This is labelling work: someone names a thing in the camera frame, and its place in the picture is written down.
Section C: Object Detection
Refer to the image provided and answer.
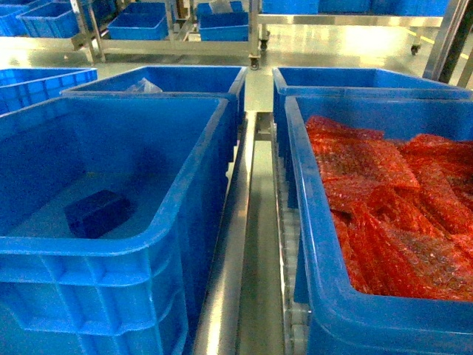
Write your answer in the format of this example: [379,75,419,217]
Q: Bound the blue block part with knob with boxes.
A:
[64,189,133,239]

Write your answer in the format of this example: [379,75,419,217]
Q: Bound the blue bin with plastic bag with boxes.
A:
[59,66,246,166]

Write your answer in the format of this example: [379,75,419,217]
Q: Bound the blue bin behind red bags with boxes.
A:
[272,67,472,158]

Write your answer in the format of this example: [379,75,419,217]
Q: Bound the large blue target bin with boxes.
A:
[1,98,230,354]

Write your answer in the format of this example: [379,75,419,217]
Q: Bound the steel roller shelf rack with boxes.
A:
[193,111,310,354]

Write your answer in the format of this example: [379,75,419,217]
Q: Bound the blue bin on cart right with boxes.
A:
[198,12,249,41]

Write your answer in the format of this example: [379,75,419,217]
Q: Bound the blue bin on cart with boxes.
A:
[198,12,249,41]
[107,13,169,41]

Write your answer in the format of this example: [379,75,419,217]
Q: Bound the blue bin with red bags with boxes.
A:
[285,96,472,354]

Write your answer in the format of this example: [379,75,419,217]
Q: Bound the blue bin on cart left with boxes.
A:
[107,13,169,41]

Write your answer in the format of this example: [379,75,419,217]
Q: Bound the blue bin left rear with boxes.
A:
[1,68,98,115]

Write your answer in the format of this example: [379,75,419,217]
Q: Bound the clear plastic bag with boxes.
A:
[126,78,163,93]

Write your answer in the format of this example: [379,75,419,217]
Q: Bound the red bubble wrap bags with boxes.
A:
[305,116,472,302]

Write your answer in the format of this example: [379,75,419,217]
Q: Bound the steel cart with wheels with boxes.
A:
[70,1,261,70]

